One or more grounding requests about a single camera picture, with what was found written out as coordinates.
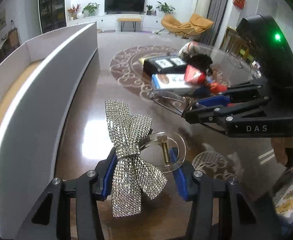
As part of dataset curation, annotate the blue white toothpaste box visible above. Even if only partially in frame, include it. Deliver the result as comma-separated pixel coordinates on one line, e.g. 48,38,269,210
151,74,200,95

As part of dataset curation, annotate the gold cosmetic tube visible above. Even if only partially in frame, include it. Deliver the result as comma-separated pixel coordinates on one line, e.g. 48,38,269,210
139,57,147,65

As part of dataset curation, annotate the green potted plant left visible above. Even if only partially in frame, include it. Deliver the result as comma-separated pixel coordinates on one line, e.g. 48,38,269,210
82,2,100,16

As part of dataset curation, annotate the wooden sideboard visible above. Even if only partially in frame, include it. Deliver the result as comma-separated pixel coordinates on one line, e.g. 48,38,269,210
220,27,254,65

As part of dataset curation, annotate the green potted plant right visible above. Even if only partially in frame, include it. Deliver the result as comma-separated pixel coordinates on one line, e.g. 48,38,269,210
156,1,175,14

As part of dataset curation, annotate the green potted plant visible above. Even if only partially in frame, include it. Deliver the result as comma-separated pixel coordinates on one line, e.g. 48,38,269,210
156,1,175,14
82,2,100,16

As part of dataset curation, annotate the grey cardboard sorting box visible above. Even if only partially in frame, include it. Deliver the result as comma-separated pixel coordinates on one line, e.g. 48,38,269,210
0,22,98,239

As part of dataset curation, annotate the small wooden bench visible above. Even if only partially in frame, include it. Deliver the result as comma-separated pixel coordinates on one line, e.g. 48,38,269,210
116,17,142,33

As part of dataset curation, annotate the silver rhinestone bow hair clip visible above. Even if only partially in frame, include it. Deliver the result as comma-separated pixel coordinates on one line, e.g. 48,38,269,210
104,100,187,218

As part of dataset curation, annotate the black flat television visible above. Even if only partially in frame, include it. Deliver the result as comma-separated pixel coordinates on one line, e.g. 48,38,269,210
104,0,145,14

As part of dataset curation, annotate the red candy pouch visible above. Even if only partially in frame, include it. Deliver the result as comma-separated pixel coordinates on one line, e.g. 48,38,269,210
184,64,227,95

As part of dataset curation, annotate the person's right hand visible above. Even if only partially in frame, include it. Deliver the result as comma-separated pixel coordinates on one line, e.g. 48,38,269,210
271,137,293,169

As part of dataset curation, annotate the small potted plant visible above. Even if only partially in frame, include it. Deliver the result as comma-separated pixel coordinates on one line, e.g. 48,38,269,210
146,4,153,15

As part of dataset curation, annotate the white tv console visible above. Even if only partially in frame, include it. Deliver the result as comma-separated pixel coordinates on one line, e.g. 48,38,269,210
66,14,163,33

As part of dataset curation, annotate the white knit glove orange cuff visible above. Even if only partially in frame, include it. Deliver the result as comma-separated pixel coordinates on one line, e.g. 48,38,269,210
178,41,200,58

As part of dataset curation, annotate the grey curtain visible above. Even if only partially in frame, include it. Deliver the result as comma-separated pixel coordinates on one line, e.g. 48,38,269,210
200,0,227,46

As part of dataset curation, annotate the dark glass display cabinet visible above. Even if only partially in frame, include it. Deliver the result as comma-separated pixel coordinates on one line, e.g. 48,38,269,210
38,0,66,34

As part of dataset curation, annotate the orange lounge chair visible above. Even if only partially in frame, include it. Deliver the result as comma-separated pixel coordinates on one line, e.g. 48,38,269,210
157,14,214,38

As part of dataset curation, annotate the black box with white labels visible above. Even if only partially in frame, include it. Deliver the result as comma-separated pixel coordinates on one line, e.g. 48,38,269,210
143,56,187,77

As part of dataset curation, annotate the red flower vase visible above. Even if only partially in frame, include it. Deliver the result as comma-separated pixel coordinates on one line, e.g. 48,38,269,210
67,4,81,20

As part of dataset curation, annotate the black knitted cloth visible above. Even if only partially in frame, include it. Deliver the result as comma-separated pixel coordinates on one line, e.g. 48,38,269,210
186,54,213,75

